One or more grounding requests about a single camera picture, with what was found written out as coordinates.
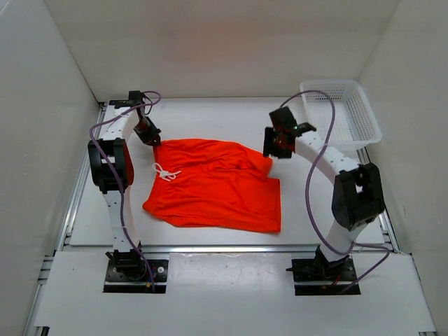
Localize aluminium table rail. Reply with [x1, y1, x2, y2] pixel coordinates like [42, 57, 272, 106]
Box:
[143, 244, 317, 253]

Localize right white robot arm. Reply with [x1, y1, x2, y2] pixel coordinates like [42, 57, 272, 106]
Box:
[263, 107, 385, 280]

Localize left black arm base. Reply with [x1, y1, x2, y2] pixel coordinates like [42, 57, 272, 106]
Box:
[103, 250, 169, 294]

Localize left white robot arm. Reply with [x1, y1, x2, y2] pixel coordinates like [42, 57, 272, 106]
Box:
[87, 90, 162, 280]

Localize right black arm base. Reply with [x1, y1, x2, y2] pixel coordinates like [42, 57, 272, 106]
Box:
[286, 247, 361, 296]

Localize orange shorts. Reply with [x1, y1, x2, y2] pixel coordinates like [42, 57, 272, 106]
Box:
[142, 139, 281, 234]

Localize white plastic basket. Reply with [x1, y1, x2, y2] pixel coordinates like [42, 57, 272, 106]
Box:
[300, 79, 382, 151]

